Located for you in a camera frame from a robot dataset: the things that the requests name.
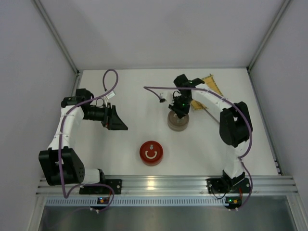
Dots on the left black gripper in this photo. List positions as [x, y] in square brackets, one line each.
[108, 116]

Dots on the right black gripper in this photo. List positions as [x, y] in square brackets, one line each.
[179, 108]

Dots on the beige lunch box lid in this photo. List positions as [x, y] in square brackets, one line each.
[173, 119]

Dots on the beige lunch box container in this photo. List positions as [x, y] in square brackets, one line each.
[178, 127]

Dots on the metal tongs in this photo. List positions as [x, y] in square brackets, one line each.
[211, 115]

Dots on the red lunch box lid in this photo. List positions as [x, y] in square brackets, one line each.
[151, 149]

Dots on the red lunch box container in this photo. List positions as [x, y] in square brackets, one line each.
[151, 162]

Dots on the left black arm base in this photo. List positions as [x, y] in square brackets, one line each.
[110, 186]

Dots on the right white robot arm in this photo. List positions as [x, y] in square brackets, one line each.
[235, 126]

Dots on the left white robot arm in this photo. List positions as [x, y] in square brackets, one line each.
[59, 162]

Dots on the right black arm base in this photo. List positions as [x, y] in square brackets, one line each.
[224, 185]

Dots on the yellow bamboo mat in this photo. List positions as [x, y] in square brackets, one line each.
[210, 82]

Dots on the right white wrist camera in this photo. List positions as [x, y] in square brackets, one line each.
[166, 96]

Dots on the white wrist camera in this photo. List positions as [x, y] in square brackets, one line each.
[166, 96]
[108, 96]

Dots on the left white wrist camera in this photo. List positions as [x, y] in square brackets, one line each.
[108, 96]

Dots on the aluminium front rail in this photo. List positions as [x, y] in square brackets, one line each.
[197, 185]

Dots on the grey slotted cable duct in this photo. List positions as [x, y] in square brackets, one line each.
[140, 201]

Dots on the left aluminium frame post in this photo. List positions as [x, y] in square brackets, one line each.
[54, 33]

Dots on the aluminium frame post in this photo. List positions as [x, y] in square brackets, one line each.
[54, 33]
[269, 33]

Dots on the right aluminium frame post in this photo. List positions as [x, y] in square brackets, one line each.
[269, 33]

